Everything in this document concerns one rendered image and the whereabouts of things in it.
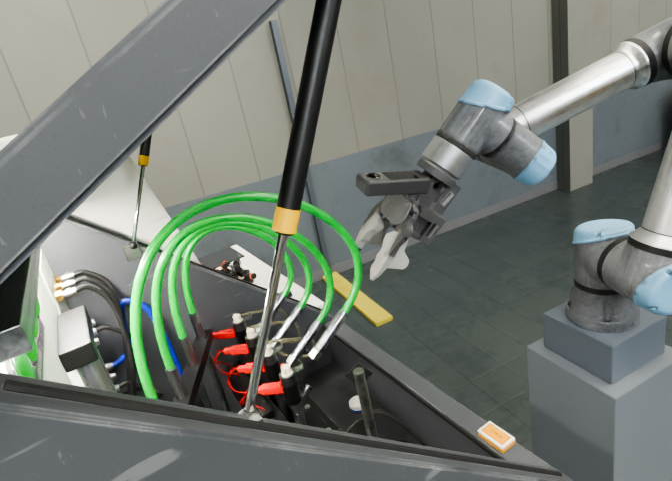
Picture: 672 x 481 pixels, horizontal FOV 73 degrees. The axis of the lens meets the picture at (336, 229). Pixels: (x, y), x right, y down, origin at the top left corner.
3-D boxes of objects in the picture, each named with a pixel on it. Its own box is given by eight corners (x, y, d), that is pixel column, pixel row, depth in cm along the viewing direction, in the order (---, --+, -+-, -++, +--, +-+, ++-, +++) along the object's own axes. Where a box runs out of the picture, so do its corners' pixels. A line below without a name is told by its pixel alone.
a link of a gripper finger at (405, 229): (400, 260, 72) (422, 210, 73) (393, 257, 71) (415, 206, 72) (382, 253, 76) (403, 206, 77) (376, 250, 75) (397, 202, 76)
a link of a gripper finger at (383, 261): (401, 293, 76) (423, 243, 76) (376, 282, 72) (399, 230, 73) (389, 287, 78) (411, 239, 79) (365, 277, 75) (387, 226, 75)
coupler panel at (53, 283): (130, 415, 81) (62, 261, 70) (110, 425, 80) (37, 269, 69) (121, 381, 92) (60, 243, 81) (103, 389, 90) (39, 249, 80)
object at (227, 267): (265, 281, 140) (261, 265, 138) (233, 295, 136) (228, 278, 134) (240, 262, 159) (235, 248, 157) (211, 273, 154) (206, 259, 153)
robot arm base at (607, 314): (595, 291, 115) (595, 256, 112) (656, 315, 102) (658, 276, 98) (551, 313, 110) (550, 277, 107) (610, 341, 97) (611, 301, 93)
